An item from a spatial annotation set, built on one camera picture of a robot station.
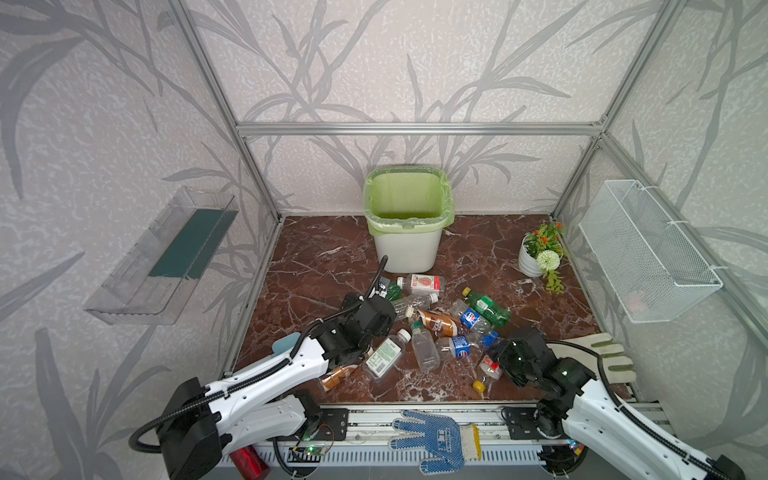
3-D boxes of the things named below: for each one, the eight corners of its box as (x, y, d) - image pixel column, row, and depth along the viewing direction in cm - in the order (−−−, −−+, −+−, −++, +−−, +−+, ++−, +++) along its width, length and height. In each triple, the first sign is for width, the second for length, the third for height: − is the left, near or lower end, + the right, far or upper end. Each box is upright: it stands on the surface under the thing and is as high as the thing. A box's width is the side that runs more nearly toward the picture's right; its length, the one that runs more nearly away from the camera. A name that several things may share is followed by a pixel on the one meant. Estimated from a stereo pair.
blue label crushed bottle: (437, 360, 86) (439, 353, 82) (436, 342, 89) (437, 335, 85) (482, 360, 86) (486, 353, 82) (479, 342, 89) (483, 335, 85)
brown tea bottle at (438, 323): (413, 332, 91) (413, 322, 86) (416, 319, 94) (417, 308, 89) (453, 343, 89) (456, 333, 84) (455, 328, 92) (459, 318, 87)
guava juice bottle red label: (396, 296, 99) (396, 290, 95) (396, 280, 103) (396, 273, 100) (444, 296, 99) (445, 290, 95) (442, 280, 103) (443, 273, 100)
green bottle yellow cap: (456, 305, 97) (458, 296, 93) (464, 293, 100) (467, 284, 96) (502, 334, 91) (507, 326, 87) (510, 321, 94) (515, 312, 90)
